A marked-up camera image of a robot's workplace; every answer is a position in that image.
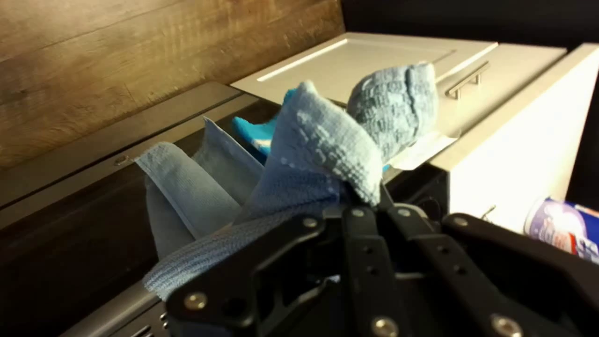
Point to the light blue towel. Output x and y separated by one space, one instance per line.
210 204

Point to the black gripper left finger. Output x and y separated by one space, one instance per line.
255 290

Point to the black glass-top oven range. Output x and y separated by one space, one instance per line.
73 222

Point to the steel oven door handle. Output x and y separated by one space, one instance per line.
131 312

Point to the white left base cabinet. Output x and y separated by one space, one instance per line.
509 116

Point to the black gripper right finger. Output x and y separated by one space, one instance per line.
552 292

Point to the bright blue striped towel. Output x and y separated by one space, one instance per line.
256 134

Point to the disinfecting wipes canister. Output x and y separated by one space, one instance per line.
563 224

